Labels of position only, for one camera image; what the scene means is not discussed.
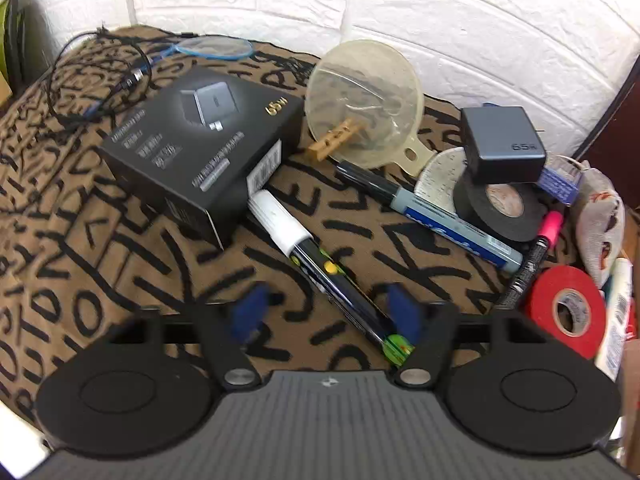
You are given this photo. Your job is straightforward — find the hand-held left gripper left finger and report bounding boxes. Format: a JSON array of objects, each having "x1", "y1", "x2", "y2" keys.
[{"x1": 120, "y1": 285, "x2": 273, "y2": 392}]

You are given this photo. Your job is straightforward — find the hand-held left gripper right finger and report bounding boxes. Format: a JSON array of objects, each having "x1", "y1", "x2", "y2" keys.
[{"x1": 385, "y1": 282, "x2": 543, "y2": 390}]

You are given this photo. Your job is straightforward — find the white-capped black marker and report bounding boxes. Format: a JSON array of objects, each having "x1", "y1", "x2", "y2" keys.
[{"x1": 247, "y1": 190, "x2": 417, "y2": 362}]

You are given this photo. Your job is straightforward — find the white gauze herb sachet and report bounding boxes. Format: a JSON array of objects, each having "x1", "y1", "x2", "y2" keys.
[{"x1": 574, "y1": 160, "x2": 626, "y2": 289}]

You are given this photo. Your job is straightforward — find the grey marker with black cap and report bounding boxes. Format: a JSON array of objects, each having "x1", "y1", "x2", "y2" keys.
[{"x1": 334, "y1": 160, "x2": 524, "y2": 274}]

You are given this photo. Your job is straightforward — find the black tape roll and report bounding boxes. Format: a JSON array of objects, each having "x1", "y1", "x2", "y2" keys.
[{"x1": 454, "y1": 180, "x2": 549, "y2": 247}]

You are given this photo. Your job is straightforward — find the clear protractor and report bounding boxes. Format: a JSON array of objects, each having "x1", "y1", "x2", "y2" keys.
[{"x1": 414, "y1": 149, "x2": 469, "y2": 202}]

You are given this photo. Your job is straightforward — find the red tape roll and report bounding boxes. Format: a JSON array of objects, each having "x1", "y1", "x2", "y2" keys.
[{"x1": 523, "y1": 266, "x2": 607, "y2": 361}]

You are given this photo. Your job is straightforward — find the pink-capped black marker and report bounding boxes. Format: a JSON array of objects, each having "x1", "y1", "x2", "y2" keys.
[{"x1": 495, "y1": 210, "x2": 566, "y2": 312}]

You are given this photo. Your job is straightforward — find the wooden clothespin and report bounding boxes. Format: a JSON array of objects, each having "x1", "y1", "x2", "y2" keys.
[{"x1": 307, "y1": 118, "x2": 369, "y2": 164}]

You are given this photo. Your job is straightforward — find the black charger box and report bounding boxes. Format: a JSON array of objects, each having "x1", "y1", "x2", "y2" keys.
[{"x1": 98, "y1": 64, "x2": 306, "y2": 251}]

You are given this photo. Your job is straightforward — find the black charger adapter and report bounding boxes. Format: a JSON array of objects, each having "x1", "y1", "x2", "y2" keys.
[{"x1": 459, "y1": 105, "x2": 547, "y2": 185}]

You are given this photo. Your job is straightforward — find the small blue packet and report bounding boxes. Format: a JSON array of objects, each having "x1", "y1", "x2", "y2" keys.
[{"x1": 539, "y1": 155, "x2": 584, "y2": 206}]

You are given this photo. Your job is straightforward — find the white tube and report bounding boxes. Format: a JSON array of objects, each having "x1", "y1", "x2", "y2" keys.
[{"x1": 594, "y1": 257, "x2": 634, "y2": 382}]

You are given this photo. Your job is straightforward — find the translucent plastic funnel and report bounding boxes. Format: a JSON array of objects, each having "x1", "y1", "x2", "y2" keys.
[{"x1": 306, "y1": 39, "x2": 427, "y2": 179}]

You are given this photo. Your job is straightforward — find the blue-framed magnifying glass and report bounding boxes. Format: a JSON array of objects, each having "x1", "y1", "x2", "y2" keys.
[{"x1": 149, "y1": 35, "x2": 256, "y2": 64}]

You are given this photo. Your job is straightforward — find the green object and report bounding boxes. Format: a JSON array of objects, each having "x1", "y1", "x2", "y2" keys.
[{"x1": 0, "y1": 0, "x2": 27, "y2": 88}]

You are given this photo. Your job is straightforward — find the black cable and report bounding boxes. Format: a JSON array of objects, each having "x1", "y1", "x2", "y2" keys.
[{"x1": 41, "y1": 26, "x2": 154, "y2": 127}]

